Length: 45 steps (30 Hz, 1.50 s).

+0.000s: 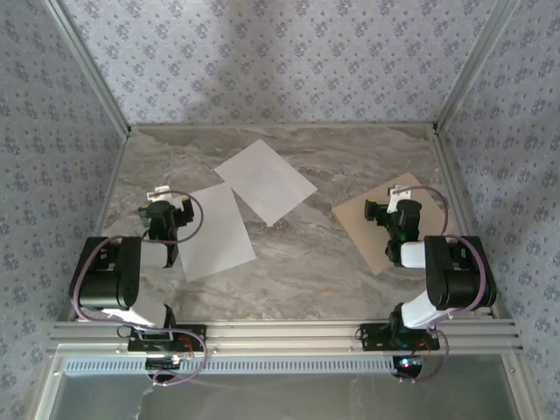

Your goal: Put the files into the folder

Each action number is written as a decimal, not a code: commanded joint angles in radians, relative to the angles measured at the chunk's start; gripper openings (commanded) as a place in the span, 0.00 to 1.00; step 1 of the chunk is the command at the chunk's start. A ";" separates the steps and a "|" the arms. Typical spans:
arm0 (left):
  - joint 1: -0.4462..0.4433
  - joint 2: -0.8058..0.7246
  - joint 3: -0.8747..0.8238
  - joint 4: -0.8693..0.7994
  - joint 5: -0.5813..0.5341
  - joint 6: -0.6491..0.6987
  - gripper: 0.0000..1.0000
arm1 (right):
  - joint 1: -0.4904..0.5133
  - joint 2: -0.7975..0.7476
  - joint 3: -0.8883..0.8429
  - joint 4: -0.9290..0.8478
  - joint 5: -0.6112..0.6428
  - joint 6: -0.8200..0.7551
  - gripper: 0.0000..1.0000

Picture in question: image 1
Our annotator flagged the brown paper folder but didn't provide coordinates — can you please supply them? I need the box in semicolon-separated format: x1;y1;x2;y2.
332;171;460;277

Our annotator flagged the white paper sheet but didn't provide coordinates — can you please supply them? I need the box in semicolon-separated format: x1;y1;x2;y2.
213;138;319;228
171;182;256;283

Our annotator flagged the grey metal panel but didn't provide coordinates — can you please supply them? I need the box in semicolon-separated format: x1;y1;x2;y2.
34;354;533;420

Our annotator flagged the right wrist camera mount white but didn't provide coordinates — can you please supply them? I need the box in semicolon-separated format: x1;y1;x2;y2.
387;185;412;215

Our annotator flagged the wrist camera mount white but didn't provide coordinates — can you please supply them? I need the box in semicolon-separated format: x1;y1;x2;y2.
387;185;412;215
146;185;172;205

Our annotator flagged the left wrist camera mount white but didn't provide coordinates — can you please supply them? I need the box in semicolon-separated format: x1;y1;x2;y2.
146;185;172;205

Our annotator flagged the aluminium table side rail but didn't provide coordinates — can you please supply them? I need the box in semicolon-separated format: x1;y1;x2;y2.
67;130;132;321
430;130;514;320

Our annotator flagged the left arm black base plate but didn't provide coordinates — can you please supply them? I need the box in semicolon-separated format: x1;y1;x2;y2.
127;324;207;353

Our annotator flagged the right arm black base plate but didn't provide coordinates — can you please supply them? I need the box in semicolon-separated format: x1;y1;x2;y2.
358;322;440;353

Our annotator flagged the aluminium table back rail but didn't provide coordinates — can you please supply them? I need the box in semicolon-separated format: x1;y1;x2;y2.
129;122;437;131

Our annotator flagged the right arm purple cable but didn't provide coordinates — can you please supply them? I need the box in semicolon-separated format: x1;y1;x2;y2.
391;185;489;384

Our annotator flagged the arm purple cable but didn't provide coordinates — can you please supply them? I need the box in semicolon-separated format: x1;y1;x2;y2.
391;185;489;384
72;191;209;389

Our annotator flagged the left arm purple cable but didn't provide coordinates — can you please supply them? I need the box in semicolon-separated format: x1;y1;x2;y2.
72;191;209;389

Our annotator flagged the aluminium mounting rail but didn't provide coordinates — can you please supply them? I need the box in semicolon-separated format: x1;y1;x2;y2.
48;321;524;355

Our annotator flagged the aluminium frame post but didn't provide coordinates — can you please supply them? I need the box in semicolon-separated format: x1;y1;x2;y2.
431;0;525;134
45;0;133;135

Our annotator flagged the grey slotted cable duct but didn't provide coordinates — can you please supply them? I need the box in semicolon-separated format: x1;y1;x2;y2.
63;356;397;376

